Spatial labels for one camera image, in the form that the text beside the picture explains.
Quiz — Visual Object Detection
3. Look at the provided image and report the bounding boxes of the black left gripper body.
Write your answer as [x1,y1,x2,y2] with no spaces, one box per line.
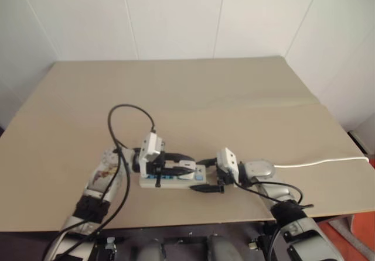
[150,152,178,178]

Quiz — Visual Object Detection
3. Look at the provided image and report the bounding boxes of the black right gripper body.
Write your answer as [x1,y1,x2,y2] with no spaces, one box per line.
[216,166,236,194]

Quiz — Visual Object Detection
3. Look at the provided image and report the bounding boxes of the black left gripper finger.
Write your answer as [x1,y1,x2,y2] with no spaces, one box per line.
[171,167,195,178]
[163,153,193,163]

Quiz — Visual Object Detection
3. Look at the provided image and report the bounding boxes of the white charger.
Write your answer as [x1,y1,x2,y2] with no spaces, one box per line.
[176,160,197,178]

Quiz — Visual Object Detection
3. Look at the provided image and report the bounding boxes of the white power strip blue sockets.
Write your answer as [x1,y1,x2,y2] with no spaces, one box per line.
[138,163,208,191]

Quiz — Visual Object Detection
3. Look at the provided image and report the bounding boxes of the grey rounded shape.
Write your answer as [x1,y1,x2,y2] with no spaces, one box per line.
[137,237,164,261]

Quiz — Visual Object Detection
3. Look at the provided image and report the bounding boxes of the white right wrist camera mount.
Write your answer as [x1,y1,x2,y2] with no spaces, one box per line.
[216,147,239,176]

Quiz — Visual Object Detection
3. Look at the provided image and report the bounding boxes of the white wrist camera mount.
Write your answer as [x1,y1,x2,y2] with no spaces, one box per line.
[138,130,165,180]
[216,147,239,176]

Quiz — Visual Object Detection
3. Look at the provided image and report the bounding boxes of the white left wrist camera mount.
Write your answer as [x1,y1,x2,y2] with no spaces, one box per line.
[138,130,165,180]

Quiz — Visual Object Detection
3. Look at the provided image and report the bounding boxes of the black frame under table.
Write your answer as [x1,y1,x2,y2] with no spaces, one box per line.
[89,220,284,261]

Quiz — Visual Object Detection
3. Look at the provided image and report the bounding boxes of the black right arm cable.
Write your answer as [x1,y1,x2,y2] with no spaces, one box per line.
[234,180,315,261]

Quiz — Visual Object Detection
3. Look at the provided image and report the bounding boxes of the white power strip cable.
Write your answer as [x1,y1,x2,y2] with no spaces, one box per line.
[273,155,371,169]

